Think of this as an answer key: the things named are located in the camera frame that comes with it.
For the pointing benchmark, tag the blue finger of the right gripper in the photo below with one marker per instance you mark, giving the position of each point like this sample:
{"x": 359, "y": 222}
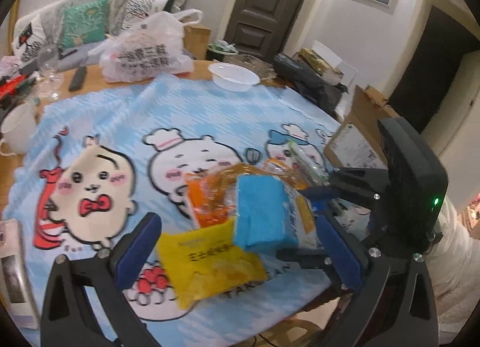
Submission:
{"x": 320, "y": 193}
{"x": 309, "y": 259}

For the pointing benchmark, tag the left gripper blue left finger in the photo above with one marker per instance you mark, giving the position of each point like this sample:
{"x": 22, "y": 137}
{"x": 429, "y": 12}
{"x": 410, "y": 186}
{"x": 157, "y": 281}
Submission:
{"x": 67, "y": 318}

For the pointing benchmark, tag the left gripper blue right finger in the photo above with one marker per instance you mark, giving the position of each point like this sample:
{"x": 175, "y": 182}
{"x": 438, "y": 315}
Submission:
{"x": 393, "y": 302}

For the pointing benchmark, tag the green white snack packet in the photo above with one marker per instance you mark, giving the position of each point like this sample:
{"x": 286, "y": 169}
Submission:
{"x": 315, "y": 172}

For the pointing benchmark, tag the blue snack packet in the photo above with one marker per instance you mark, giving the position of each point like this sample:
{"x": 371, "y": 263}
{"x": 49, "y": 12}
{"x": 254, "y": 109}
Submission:
{"x": 271, "y": 216}

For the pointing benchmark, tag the yellow snack packet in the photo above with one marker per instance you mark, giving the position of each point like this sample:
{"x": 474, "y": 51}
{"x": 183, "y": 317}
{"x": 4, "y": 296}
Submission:
{"x": 205, "y": 262}

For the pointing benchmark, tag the orange clear snack bag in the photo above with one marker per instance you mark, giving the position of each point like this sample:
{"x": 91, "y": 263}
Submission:
{"x": 211, "y": 195}

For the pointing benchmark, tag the cardboard box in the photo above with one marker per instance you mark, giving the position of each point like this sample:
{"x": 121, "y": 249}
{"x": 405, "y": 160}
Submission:
{"x": 357, "y": 142}

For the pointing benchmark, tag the white smartphone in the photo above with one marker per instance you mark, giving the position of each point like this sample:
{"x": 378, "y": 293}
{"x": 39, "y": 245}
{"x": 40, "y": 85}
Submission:
{"x": 16, "y": 292}

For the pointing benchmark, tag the black bag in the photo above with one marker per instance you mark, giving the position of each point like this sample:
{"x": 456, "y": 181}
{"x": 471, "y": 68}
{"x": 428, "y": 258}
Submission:
{"x": 308, "y": 83}

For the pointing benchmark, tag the blue cartoon tablecloth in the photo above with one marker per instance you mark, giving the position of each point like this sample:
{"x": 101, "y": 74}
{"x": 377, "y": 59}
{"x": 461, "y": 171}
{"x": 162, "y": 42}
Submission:
{"x": 99, "y": 162}

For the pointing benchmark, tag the glass snack tray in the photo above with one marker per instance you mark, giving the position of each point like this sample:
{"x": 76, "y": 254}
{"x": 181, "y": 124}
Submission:
{"x": 263, "y": 69}

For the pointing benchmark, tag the tissue box with tissue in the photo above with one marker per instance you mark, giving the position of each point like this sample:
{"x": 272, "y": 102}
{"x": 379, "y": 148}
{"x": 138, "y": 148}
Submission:
{"x": 323, "y": 61}

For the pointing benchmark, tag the white plastic bowl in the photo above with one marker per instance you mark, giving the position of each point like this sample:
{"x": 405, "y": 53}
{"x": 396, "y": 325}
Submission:
{"x": 232, "y": 77}

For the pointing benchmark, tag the dark waste bin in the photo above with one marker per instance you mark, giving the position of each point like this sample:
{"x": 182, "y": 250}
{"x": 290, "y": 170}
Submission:
{"x": 217, "y": 50}

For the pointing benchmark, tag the white mug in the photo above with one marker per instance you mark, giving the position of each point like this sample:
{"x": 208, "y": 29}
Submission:
{"x": 17, "y": 129}

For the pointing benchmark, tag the wooden side table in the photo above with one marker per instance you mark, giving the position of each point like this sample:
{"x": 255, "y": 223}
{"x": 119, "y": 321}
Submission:
{"x": 196, "y": 39}

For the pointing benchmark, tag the dark brown door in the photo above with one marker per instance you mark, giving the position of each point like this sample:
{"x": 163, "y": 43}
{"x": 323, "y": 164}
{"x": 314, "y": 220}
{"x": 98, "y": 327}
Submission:
{"x": 260, "y": 27}

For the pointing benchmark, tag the white printed plastic bag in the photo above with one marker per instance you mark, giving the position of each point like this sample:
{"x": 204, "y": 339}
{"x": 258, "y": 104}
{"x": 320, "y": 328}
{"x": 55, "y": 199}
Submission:
{"x": 150, "y": 47}

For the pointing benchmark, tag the black remote control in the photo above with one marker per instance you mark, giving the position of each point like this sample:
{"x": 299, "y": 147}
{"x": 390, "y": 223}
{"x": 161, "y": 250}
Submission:
{"x": 78, "y": 79}

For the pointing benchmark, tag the clear glass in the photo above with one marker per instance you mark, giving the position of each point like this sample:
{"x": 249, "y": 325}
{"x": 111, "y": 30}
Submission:
{"x": 51, "y": 80}

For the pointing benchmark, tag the black white tree cushion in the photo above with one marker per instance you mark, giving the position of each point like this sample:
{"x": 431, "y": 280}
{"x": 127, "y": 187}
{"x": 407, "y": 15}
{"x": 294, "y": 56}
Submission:
{"x": 137, "y": 10}

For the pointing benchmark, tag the white sofa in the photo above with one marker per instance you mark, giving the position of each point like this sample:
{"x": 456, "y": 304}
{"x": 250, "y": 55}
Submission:
{"x": 44, "y": 26}

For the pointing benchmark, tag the teal patterned cushion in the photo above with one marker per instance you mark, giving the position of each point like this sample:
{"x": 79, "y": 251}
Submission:
{"x": 85, "y": 23}

